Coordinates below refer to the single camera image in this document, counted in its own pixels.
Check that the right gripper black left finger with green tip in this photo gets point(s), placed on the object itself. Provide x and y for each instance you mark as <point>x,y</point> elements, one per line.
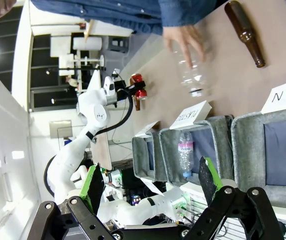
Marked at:
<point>83,220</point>

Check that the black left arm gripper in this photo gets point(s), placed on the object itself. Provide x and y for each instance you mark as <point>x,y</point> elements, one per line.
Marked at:
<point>121,88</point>

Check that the right gripper black right finger with green tip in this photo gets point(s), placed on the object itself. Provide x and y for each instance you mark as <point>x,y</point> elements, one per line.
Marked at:
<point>233,215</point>

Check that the red drink can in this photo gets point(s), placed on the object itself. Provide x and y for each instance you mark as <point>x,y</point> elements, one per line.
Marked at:
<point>141,94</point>

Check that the clear plastic bottle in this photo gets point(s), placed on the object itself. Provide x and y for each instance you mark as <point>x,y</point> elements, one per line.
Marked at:
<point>190,75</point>

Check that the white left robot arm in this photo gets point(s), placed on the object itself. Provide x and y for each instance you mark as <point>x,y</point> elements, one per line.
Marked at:
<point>93,107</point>

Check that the denim sleeved forearm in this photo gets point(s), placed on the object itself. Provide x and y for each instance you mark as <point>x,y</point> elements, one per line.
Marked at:
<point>133,10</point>

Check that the grey felt basket blue lining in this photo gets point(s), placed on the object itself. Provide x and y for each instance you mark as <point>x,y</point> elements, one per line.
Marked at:
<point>168,155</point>
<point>248,150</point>
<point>140,157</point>

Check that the white can label sign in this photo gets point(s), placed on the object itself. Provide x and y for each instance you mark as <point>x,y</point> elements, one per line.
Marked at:
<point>283,96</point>

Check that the person's hand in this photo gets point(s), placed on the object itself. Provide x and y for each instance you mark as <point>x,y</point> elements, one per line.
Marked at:
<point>186,37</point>

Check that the white plastic label sign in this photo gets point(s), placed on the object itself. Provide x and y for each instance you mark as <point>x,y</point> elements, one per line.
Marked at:
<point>190,116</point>

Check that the white shelf rack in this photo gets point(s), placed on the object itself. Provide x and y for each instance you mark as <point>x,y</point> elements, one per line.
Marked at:
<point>80,55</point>

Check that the crushed bottle pink label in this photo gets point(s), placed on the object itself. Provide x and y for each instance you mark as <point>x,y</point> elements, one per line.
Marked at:
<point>186,155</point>

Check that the large brown glass bottle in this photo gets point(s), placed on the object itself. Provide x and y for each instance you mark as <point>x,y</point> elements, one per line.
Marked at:
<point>243,27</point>

